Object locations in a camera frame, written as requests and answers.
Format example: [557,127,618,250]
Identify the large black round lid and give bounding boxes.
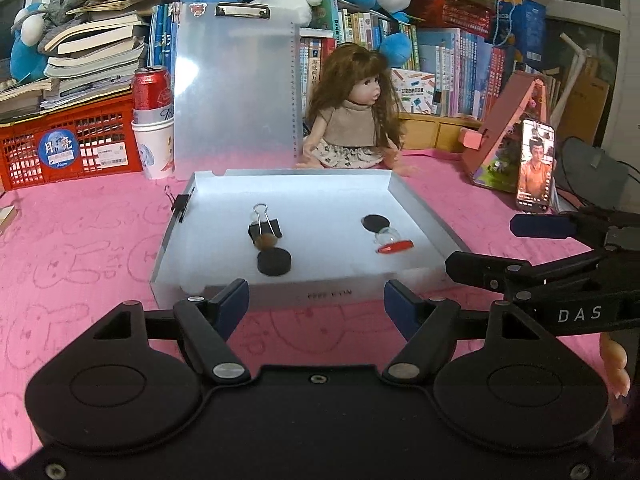
[256,248,293,277]

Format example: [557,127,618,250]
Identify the white paper cup blue print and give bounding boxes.
[131,119,176,181]

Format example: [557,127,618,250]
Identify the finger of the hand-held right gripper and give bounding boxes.
[445,250,616,302]
[510,207,640,243]

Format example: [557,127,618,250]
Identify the wooden desk organizer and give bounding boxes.
[400,112,486,152]

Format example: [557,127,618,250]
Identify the row of books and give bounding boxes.
[147,0,521,121]

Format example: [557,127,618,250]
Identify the grey plush toy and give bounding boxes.
[35,0,111,53]

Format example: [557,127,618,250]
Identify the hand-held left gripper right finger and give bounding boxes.
[382,279,546,386]

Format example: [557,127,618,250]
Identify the brown cardboard sheets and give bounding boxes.
[555,55,611,146]

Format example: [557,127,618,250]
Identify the red plastic basket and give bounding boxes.
[0,94,146,191]

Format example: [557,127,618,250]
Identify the stack of worn books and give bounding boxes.
[0,0,166,123]

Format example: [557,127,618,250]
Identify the clear dome capsule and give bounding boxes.
[374,227,402,251]

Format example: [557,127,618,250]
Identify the person's right hand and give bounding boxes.
[599,332,632,423]

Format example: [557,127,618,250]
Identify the red soda can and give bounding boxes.
[131,66,173,111]

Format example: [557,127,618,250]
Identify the silver cardboard box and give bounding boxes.
[150,169,473,311]

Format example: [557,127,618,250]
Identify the pink rabbit-print towel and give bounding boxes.
[0,150,640,461]

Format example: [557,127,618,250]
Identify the dark grey pouch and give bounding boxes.
[555,137,631,208]

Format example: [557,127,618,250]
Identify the small black binder clip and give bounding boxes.
[165,185,192,223]

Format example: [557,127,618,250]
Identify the smartphone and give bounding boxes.
[515,119,557,212]

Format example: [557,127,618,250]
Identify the pink cardboard stand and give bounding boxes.
[460,71,556,193]

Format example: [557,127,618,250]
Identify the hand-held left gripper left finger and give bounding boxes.
[92,277,251,386]

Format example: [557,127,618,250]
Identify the translucent clipboard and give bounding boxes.
[172,2,302,181]

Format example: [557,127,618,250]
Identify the white plastic tubes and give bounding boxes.
[547,32,591,121]

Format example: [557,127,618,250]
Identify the blue and white plush toy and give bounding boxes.
[10,2,56,83]

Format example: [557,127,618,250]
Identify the large black binder clip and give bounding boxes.
[247,203,283,243]

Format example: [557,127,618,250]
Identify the blue carton box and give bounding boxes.
[492,0,548,73]

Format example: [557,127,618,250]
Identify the doll with brown hair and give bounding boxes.
[295,42,416,176]

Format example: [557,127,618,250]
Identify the inner paper cup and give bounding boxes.
[131,106,174,126]

